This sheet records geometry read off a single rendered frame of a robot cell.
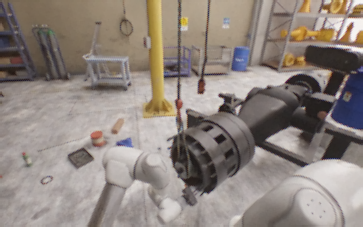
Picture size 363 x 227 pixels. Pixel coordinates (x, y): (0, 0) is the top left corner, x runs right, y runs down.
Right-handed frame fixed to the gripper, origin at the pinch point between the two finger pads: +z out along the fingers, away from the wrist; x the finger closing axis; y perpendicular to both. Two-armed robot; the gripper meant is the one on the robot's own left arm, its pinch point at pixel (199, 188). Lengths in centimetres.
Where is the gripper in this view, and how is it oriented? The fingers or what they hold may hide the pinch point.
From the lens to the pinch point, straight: 148.9
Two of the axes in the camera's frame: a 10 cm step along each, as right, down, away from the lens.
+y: -4.4, 4.3, 7.9
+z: 7.5, -3.1, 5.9
